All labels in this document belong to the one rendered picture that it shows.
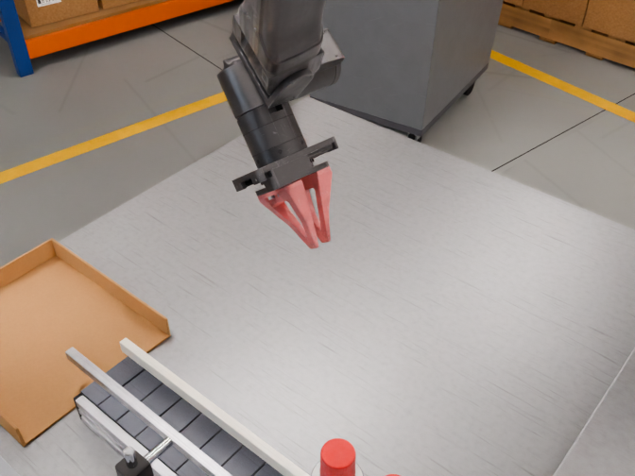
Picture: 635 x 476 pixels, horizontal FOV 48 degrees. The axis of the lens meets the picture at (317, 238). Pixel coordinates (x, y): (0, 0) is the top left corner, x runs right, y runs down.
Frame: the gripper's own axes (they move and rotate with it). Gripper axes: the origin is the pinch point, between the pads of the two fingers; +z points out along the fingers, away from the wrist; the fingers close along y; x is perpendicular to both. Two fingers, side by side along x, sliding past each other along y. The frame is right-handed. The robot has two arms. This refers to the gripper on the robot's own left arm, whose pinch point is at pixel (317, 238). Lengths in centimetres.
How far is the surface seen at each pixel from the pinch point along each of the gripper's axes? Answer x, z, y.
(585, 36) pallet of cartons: 169, -6, 296
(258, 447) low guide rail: 15.1, 21.3, -10.3
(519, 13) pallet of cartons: 200, -31, 293
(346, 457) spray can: -7.8, 18.1, -11.1
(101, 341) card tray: 48, 5, -15
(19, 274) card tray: 64, -9, -19
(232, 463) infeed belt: 19.0, 22.7, -12.8
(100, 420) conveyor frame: 31.9, 12.6, -22.4
